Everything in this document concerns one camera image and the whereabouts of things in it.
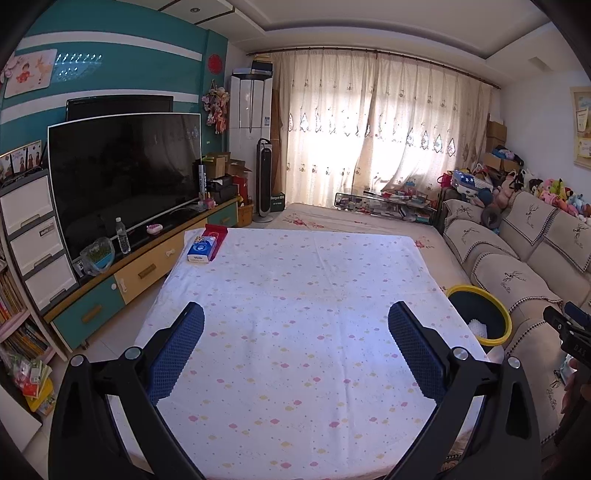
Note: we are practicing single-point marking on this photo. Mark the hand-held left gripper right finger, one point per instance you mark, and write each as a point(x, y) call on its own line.
point(415, 350)

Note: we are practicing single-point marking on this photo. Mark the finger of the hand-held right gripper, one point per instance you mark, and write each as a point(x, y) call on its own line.
point(579, 314)
point(556, 323)

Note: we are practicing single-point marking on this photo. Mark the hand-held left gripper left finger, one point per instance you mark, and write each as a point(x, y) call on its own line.
point(178, 350)

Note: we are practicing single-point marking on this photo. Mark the black yellow rimmed trash bin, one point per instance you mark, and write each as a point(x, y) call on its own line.
point(461, 304)

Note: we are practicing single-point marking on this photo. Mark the white textured packaging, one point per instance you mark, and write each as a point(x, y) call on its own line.
point(478, 327)

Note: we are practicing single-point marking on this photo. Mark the person's right hand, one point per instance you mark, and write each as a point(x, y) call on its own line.
point(575, 397)

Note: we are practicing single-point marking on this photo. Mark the beige sofa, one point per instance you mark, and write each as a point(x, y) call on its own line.
point(517, 267)

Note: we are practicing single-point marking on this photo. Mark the teal and yellow television stand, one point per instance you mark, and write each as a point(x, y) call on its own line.
point(143, 272)

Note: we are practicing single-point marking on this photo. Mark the blue tissue pack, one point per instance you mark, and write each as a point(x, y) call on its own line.
point(203, 251)

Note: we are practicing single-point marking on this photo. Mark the patterned rug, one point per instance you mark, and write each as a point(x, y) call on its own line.
point(457, 454)

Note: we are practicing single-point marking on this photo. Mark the dotted white tablecloth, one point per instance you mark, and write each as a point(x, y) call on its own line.
point(300, 323)

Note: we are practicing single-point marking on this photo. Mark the pile of plush toys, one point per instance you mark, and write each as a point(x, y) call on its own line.
point(561, 194)

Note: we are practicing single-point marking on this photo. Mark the clear plastic bag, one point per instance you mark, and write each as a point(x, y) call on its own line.
point(98, 256)

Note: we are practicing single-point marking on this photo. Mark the small pink item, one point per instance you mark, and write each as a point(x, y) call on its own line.
point(154, 229)

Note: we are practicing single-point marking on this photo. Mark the clear water bottle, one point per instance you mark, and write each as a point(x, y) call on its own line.
point(123, 237)

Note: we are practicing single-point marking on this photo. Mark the grey neck pillow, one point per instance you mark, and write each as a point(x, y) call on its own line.
point(490, 216)

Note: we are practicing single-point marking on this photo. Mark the red packet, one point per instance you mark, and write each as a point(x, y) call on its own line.
point(217, 230)

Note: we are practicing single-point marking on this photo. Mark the wicker basket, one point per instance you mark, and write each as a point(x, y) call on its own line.
point(245, 216)

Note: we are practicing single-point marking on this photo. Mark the clutter of books and toys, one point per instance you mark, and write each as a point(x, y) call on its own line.
point(401, 198)

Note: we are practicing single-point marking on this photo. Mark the bookshelf with books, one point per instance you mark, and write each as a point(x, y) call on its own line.
point(21, 337)

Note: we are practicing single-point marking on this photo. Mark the glass coffee table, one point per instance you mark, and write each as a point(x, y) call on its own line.
point(346, 202)

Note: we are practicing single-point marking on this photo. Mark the blue star print bag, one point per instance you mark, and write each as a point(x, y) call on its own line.
point(468, 182)

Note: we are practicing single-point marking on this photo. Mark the black box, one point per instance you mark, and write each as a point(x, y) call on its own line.
point(224, 189)

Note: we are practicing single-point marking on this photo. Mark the black and white tube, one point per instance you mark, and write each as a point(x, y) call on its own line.
point(202, 182)

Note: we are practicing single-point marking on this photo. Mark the red bag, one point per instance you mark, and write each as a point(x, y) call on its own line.
point(242, 191)

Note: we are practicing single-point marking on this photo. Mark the white board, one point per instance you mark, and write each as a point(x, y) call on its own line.
point(16, 415)

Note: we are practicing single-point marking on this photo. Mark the dark green box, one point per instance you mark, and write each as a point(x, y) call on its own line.
point(278, 202)

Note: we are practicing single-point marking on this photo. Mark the white plastic drawer cabinet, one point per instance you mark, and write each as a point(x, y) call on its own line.
point(32, 244)

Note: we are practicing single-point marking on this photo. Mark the large curved television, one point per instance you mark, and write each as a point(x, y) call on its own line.
point(124, 175)

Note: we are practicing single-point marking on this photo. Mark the black tower fan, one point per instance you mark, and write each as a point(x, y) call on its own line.
point(264, 184)

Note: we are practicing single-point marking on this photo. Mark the open cardboard box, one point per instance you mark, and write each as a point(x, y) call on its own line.
point(240, 168)
point(217, 166)

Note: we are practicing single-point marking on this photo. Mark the stack of cardboard boxes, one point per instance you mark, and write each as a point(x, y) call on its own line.
point(496, 138)

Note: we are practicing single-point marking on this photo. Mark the rolled bamboo mat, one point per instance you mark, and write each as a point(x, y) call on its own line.
point(278, 138)

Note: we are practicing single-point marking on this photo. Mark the white embroidered curtain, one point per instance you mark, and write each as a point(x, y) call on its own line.
point(346, 120)

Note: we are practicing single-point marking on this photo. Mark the hanging flower decoration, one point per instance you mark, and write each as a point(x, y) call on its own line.
point(216, 108)

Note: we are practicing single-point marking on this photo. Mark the white standing air conditioner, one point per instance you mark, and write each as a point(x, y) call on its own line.
point(249, 115)

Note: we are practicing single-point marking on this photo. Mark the small black television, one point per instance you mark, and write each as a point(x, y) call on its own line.
point(120, 105)

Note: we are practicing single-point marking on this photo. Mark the boxes atop air conditioner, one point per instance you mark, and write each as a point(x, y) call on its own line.
point(262, 64)

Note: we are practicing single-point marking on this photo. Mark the framed wall picture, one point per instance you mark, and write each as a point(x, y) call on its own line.
point(582, 124)

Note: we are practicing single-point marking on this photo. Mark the standing photo frame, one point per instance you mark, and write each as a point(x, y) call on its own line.
point(21, 159)

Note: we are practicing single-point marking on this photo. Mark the red round wall decoration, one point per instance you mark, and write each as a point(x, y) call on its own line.
point(214, 63)

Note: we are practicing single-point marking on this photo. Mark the cartoon wall poster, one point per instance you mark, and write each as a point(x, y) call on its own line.
point(30, 73)

